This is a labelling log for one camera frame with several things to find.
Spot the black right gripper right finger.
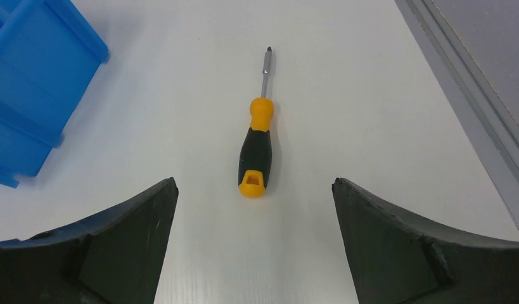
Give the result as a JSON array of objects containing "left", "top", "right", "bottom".
[{"left": 332, "top": 178, "right": 519, "bottom": 303}]

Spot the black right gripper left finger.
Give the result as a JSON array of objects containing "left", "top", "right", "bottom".
[{"left": 0, "top": 178, "right": 178, "bottom": 303}]

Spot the blue plastic bin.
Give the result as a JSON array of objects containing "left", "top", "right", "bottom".
[{"left": 0, "top": 0, "right": 110, "bottom": 188}]

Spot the aluminium frame rail right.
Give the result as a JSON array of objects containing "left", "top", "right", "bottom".
[{"left": 397, "top": 1, "right": 519, "bottom": 230}]

